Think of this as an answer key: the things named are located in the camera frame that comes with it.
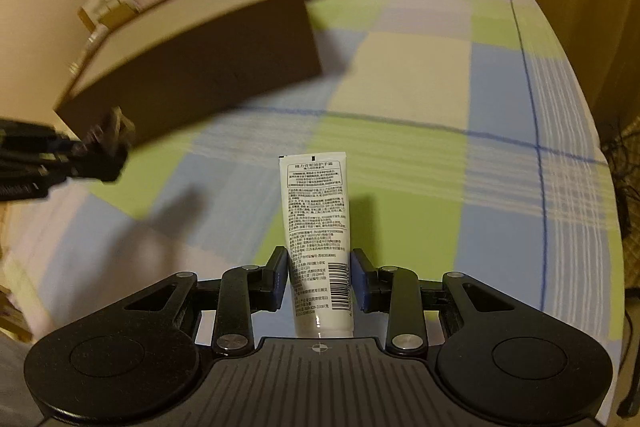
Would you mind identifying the white cream tube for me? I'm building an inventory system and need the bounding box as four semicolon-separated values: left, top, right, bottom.
278;152;357;338

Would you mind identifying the checked bedsheet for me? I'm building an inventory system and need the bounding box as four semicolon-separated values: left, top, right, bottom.
0;0;626;358

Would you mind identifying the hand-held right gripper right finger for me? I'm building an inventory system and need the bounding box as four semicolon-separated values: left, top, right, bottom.
350;248;521;355

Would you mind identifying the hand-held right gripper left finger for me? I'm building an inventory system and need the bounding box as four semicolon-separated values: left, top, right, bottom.
120;246;290;355

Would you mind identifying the brown cardboard box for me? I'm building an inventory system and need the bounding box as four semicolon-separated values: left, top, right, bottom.
54;0;323;148

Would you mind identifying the small tan cardboard box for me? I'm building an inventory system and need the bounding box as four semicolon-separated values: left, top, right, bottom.
100;1;138;31

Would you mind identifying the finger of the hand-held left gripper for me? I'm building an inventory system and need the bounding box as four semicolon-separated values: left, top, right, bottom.
0;149;128;188
0;107;135;158

